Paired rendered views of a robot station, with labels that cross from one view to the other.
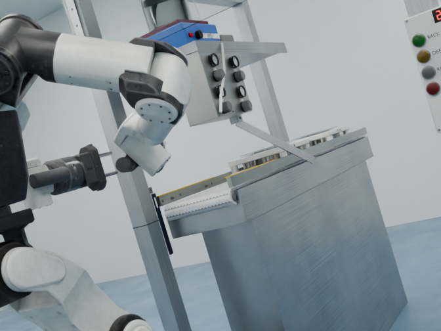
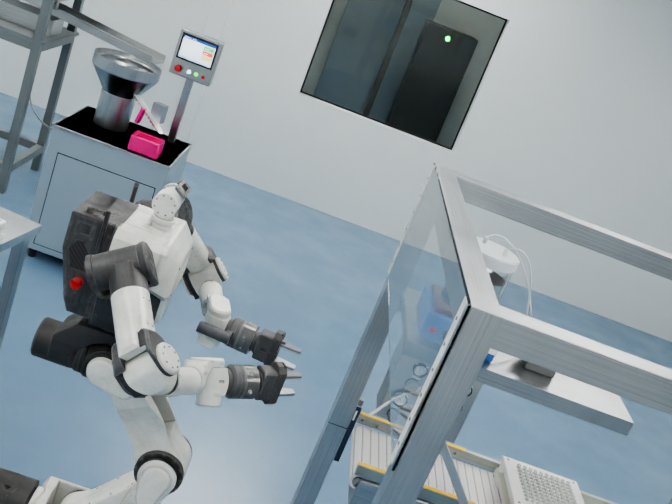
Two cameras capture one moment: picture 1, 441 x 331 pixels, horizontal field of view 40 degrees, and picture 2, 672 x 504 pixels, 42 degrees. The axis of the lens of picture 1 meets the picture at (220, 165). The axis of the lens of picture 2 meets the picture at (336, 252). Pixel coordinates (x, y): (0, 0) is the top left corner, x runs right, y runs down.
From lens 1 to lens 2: 1.94 m
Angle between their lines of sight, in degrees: 56
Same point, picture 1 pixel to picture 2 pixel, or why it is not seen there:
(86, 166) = (261, 346)
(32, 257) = (109, 372)
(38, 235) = not seen: outside the picture
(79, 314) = (132, 424)
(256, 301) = not seen: outside the picture
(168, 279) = (315, 473)
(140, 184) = (350, 390)
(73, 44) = (119, 300)
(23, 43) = (111, 273)
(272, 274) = not seen: outside the picture
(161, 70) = (137, 362)
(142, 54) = (127, 344)
